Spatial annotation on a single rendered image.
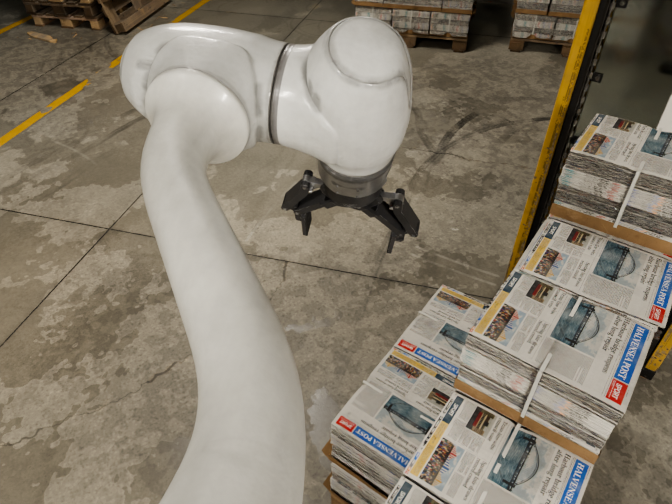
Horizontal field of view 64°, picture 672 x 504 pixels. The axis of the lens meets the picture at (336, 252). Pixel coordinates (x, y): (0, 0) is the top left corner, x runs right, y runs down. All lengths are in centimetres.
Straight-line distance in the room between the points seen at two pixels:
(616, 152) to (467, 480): 98
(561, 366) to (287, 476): 112
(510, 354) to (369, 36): 99
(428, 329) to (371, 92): 155
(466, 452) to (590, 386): 34
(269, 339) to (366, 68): 25
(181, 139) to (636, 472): 237
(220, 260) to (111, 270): 292
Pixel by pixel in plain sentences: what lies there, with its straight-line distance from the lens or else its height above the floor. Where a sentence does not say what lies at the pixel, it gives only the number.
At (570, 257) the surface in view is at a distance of 165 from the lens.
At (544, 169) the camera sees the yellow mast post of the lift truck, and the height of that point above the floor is 89.
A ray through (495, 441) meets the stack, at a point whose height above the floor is 83.
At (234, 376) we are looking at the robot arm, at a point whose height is 182.
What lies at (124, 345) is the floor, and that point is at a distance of 286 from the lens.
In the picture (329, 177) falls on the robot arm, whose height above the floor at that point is 174.
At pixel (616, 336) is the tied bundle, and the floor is 106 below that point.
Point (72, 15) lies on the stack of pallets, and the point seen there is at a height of 13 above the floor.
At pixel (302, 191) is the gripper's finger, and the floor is 166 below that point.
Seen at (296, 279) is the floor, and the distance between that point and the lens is 299.
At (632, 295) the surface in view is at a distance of 160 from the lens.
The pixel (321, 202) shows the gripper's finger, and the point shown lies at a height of 164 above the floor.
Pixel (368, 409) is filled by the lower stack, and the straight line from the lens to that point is 175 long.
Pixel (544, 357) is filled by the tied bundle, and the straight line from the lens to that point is 138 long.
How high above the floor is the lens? 208
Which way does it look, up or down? 41 degrees down
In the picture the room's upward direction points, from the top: straight up
